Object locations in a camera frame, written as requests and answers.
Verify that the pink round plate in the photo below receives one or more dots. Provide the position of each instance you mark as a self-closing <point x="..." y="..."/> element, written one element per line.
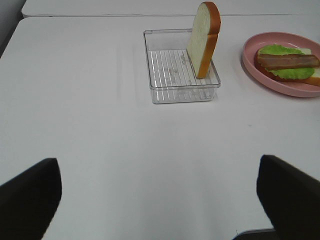
<point x="295" y="89"/>

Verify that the green lettuce leaf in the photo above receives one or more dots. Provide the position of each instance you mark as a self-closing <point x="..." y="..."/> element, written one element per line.
<point x="292" y="73"/>

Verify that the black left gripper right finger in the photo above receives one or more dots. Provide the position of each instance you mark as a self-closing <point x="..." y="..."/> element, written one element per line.
<point x="290" y="199"/>

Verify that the clear plastic bread tray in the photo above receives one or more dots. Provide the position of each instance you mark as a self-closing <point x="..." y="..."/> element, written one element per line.
<point x="171" y="75"/>

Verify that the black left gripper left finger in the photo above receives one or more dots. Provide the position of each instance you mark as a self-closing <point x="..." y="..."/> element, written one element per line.
<point x="29" y="201"/>

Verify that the upright bread slice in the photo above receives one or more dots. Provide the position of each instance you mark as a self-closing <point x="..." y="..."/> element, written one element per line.
<point x="202" y="43"/>

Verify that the curved bacon strip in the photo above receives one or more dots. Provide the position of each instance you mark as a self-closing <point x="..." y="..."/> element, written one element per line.
<point x="288" y="61"/>

